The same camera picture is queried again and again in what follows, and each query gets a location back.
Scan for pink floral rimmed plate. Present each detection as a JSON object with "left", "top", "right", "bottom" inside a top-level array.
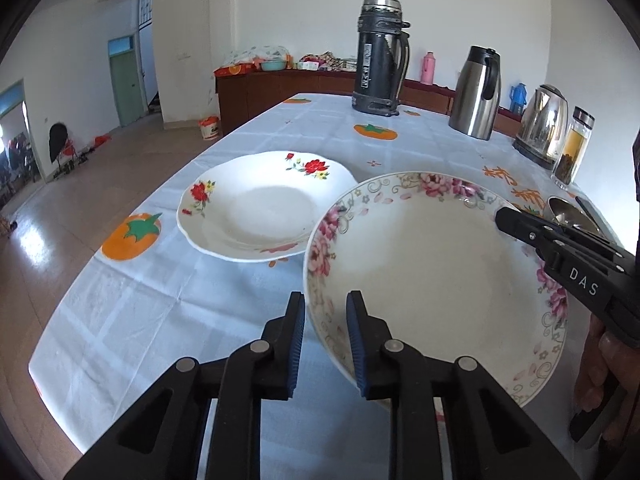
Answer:
[{"left": 304, "top": 172, "right": 567, "bottom": 404}]

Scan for red flower white plate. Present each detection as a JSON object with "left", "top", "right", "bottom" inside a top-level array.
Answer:
[{"left": 177, "top": 151, "right": 357, "bottom": 263}]

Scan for person's right hand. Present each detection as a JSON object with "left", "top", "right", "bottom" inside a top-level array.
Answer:
[{"left": 574, "top": 314, "right": 640, "bottom": 446}]

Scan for glass tea bottle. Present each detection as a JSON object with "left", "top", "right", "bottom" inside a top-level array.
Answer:
[{"left": 551, "top": 106, "right": 594, "bottom": 188}]

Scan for stainless electric kettle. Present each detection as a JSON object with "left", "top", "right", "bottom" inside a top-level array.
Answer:
[{"left": 512, "top": 84, "right": 568, "bottom": 170}]

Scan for persimmon print white tablecloth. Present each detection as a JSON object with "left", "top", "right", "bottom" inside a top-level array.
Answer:
[{"left": 29, "top": 94, "right": 556, "bottom": 479}]

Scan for blue thermos jug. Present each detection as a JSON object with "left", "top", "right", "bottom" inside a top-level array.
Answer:
[{"left": 510, "top": 82, "right": 527, "bottom": 116}]

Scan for pink thermos bottle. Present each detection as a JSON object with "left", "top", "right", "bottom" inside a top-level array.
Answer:
[{"left": 420, "top": 51, "right": 436, "bottom": 86}]

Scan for orange white bucket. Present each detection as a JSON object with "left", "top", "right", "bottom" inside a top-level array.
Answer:
[{"left": 198, "top": 116, "right": 219, "bottom": 140}]

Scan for large black thermos flask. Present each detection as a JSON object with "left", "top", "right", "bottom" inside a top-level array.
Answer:
[{"left": 352, "top": 0, "right": 410, "bottom": 117}]

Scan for dark wooden sideboard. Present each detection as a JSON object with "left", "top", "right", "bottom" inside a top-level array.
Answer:
[{"left": 214, "top": 66, "right": 526, "bottom": 138}]

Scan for black chair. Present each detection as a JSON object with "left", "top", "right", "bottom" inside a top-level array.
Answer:
[{"left": 49, "top": 122, "right": 76, "bottom": 178}]

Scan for green door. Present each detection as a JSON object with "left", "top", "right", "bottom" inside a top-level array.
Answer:
[{"left": 110, "top": 50, "right": 144, "bottom": 127}]

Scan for steel carafe black handle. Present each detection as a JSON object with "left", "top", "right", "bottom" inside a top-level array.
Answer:
[{"left": 448, "top": 46, "right": 501, "bottom": 141}]

